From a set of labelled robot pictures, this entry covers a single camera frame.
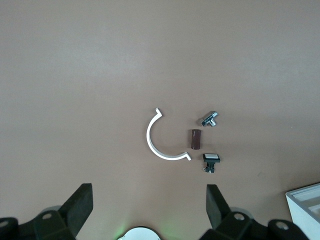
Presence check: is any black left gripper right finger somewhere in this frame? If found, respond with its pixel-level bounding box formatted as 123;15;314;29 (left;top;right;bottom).
199;184;309;240

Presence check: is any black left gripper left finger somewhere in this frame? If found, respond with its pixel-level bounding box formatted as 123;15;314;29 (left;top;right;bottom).
0;183;94;240

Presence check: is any black rectangular white-capped push button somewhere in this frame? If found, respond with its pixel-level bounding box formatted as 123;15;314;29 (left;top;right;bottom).
201;152;222;174

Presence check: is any white drawer cabinet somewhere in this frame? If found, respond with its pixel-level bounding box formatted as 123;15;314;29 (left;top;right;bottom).
285;182;320;240

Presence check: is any dark brown ribbed block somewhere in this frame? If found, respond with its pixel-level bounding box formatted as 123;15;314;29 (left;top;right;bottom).
190;128;202;151

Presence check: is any chrome angle valve fitting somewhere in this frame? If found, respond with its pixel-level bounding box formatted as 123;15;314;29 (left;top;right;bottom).
200;109;220;128

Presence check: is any white half-ring pipe clamp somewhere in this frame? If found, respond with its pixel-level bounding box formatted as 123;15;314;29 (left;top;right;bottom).
145;107;193;162

